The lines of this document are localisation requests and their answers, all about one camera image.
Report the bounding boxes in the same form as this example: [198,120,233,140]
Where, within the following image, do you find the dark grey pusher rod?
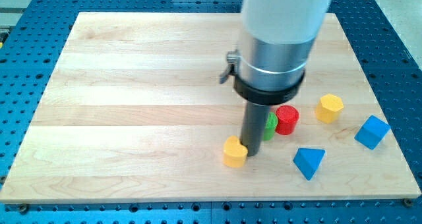
[240,101,270,157]

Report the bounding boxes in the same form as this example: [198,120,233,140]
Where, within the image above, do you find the yellow heart block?
[223,136,248,168]

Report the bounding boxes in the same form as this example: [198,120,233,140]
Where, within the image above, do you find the blue perforated table plate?
[1,0,421,223]

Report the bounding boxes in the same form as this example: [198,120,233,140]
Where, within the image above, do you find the wooden board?
[1,13,421,204]

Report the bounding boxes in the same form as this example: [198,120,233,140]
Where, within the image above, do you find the red circle block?
[276,105,299,135]

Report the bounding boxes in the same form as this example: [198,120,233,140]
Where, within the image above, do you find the green circle block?
[263,112,278,140]

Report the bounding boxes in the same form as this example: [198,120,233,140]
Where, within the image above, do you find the blue cube block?
[354,115,390,150]

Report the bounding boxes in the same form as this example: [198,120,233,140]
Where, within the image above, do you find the blue triangle block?
[293,148,326,181]

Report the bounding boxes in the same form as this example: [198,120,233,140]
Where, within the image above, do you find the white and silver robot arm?
[220,0,332,105]

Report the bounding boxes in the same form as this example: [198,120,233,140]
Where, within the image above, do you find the yellow hexagon block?
[315,94,344,123]

